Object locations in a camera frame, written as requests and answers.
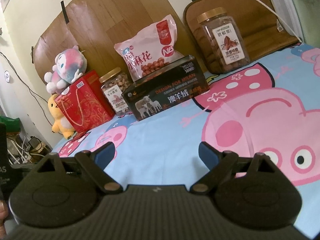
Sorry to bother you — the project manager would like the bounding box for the black wall cable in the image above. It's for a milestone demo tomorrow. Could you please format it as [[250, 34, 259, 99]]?
[[0, 51, 54, 106]]

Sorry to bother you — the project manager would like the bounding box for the black tape strip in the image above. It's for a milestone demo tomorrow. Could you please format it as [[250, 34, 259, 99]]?
[[61, 1, 71, 24]]

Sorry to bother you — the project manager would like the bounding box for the red gift box rope handle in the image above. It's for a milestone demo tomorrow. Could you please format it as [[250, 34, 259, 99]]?
[[54, 70, 116, 134]]

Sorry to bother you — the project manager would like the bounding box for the green bag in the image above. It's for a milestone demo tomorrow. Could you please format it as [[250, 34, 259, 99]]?
[[0, 116, 21, 134]]

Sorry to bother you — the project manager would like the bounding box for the clear jar of brown nuts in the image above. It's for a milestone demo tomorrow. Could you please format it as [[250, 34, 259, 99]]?
[[196, 7, 251, 71]]

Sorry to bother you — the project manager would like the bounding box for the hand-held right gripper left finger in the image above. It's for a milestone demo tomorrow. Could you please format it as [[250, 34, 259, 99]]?
[[37, 141, 120, 195]]

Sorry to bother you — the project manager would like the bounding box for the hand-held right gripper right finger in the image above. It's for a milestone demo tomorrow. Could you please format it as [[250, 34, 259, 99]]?
[[192, 141, 277, 195]]

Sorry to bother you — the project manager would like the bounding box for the yellow plush duck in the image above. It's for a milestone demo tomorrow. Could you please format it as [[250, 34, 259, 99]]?
[[47, 94, 76, 139]]

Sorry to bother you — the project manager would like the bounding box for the pink snack bag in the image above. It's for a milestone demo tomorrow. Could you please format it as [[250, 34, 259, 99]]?
[[114, 14, 186, 82]]

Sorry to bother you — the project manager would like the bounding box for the brown seat cushion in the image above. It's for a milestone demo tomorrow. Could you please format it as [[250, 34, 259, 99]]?
[[183, 0, 303, 74]]

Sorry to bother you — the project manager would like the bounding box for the wooden headboard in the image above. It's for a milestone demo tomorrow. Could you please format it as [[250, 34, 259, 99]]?
[[34, 0, 208, 81]]

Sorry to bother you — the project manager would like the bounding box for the power strip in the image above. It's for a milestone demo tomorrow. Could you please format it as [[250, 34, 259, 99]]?
[[7, 136, 50, 167]]

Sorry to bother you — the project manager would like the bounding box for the clear jar of pale nuts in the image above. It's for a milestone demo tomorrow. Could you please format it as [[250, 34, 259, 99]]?
[[99, 67, 133, 117]]

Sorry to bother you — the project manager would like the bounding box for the black cardboard box sheep print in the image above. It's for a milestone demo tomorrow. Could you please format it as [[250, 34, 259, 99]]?
[[122, 55, 210, 121]]

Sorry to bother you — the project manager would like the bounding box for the person's left hand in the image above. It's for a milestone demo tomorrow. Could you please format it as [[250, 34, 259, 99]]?
[[0, 201, 9, 233]]

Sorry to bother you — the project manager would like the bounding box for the cartoon pig printed bed sheet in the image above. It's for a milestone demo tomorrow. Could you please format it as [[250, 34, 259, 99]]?
[[51, 42, 320, 233]]

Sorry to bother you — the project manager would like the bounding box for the pink and blue plush toy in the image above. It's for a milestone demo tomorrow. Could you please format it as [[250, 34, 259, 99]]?
[[44, 45, 88, 94]]

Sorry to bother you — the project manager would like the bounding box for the long white cable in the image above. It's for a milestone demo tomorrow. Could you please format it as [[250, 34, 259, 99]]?
[[230, 0, 304, 43]]

